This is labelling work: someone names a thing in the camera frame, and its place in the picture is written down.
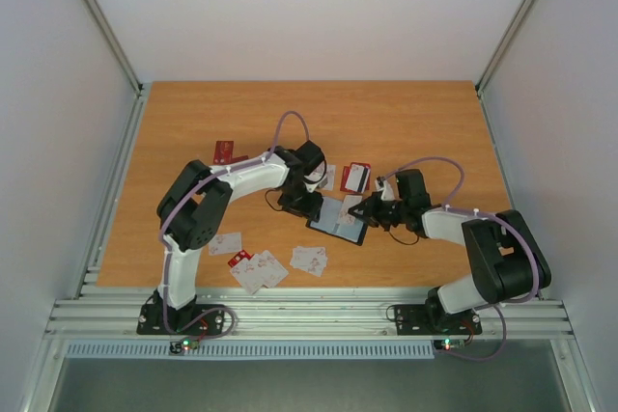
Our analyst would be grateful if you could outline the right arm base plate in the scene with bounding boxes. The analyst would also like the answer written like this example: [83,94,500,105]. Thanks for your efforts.
[386,304,483,337]

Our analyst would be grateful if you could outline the black leather card holder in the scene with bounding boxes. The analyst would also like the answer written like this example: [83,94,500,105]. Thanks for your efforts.
[306,195,368,246]

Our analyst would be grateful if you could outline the red card with white card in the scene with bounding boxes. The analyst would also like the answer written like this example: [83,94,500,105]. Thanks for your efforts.
[340,162,371,194]

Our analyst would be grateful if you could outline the white floral card pile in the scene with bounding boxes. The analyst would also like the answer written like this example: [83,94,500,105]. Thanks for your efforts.
[230,250,289,294]

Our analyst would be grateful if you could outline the red card under pile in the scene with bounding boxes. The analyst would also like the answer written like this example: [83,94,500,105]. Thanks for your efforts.
[228,250,253,268]

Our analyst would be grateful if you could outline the right controller board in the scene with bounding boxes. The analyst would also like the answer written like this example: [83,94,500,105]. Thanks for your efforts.
[434,338,472,351]

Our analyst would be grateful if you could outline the aluminium table edge rail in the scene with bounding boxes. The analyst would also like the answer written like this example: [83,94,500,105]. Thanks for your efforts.
[44,285,574,340]

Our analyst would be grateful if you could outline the right frame post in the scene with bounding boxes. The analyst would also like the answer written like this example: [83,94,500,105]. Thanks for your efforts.
[475,0,538,98]

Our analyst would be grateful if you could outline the grey slotted cable duct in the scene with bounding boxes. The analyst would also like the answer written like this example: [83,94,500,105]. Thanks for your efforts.
[66,340,435,361]

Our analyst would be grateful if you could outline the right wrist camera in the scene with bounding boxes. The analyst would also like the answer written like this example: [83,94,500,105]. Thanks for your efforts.
[375,177,395,202]

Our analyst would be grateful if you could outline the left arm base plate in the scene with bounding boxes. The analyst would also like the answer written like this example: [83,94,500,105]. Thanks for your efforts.
[136,303,231,337]

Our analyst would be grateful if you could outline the controller board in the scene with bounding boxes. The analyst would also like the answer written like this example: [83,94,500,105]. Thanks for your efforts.
[434,338,472,351]
[169,339,201,355]

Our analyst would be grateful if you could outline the white floral cards near holder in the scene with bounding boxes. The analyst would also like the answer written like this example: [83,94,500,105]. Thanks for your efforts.
[290,246,328,277]

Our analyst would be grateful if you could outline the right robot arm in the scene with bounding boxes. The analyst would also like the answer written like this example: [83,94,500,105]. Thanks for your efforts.
[348,169,552,335]

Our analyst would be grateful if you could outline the frame post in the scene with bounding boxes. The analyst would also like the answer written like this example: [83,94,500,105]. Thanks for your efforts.
[475,0,538,98]
[82,0,144,96]

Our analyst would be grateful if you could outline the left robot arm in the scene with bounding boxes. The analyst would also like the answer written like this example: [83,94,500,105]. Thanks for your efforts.
[154,141,325,333]

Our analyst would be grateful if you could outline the left frame post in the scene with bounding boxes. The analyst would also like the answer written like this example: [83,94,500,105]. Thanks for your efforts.
[82,0,144,96]

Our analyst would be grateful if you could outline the left controller board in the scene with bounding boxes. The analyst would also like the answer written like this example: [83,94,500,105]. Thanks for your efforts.
[169,339,201,355]

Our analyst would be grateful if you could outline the red card far left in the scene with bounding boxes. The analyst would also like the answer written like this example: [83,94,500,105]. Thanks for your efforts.
[212,140,234,165]

